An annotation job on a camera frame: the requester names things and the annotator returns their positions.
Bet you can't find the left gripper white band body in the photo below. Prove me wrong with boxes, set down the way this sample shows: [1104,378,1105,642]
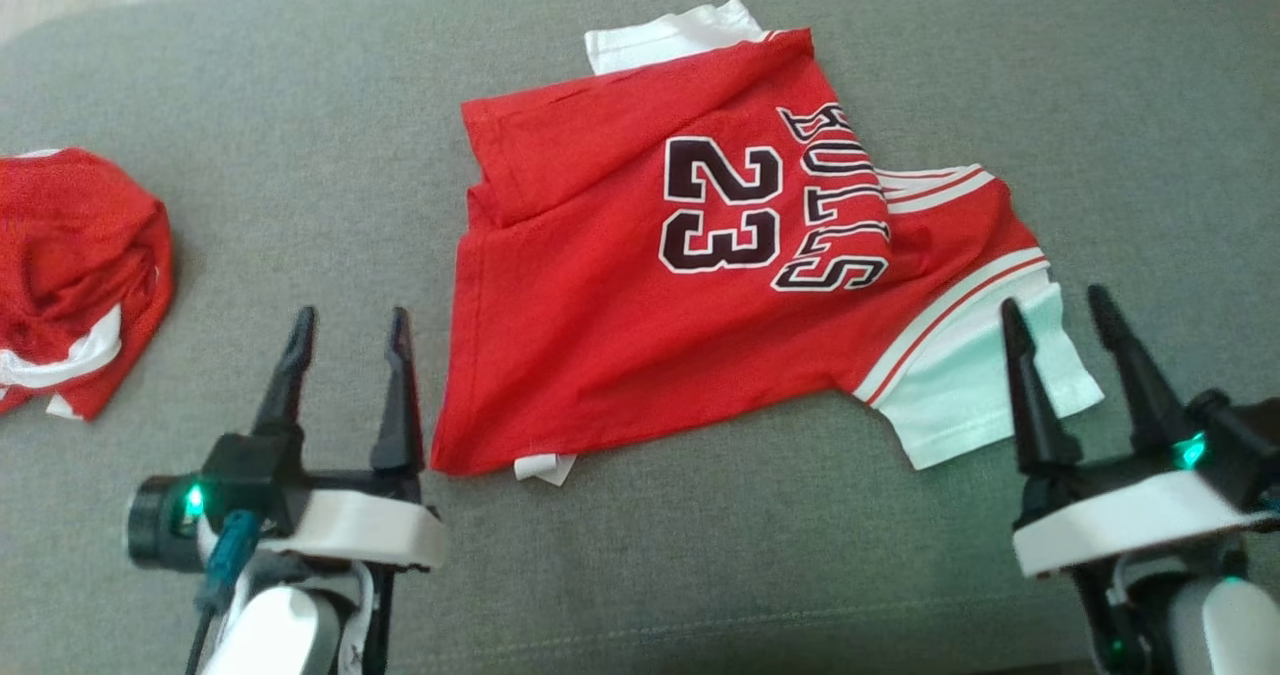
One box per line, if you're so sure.
[262,470,448,571]

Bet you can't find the right gripper white band body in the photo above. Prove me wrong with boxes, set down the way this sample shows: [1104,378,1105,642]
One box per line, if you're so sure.
[1012,450,1280,581]

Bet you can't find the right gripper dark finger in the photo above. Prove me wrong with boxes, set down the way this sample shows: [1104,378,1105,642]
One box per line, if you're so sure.
[1000,298,1083,476]
[1087,285,1196,456]

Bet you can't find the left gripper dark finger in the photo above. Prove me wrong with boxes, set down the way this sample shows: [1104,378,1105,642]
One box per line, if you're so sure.
[250,305,319,441]
[370,307,426,476]

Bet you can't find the red Bulls 23 jersey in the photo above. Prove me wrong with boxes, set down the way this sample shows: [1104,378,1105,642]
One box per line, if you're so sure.
[430,0,1106,486]

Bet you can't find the red mesh basketball shorts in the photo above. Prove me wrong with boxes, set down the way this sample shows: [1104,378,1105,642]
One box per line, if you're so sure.
[0,147,176,423]

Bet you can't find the grey sofa seat cushion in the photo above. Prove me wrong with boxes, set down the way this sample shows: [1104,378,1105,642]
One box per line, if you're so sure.
[0,0,1280,675]

